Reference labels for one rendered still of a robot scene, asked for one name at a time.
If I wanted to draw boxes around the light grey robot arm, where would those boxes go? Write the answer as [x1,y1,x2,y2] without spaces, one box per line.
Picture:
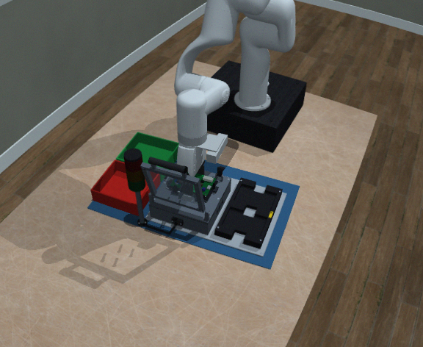
[174,0,295,164]

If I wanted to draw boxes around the green bin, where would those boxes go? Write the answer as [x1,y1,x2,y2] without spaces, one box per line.
[116,132,179,164]

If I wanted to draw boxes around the green circuit board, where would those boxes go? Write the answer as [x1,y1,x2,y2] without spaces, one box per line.
[194,173,216,196]

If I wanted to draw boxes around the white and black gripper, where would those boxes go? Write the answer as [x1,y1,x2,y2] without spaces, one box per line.
[177,142,206,176]

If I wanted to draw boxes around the red open-top bin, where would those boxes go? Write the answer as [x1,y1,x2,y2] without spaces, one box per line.
[91,160,150,216]

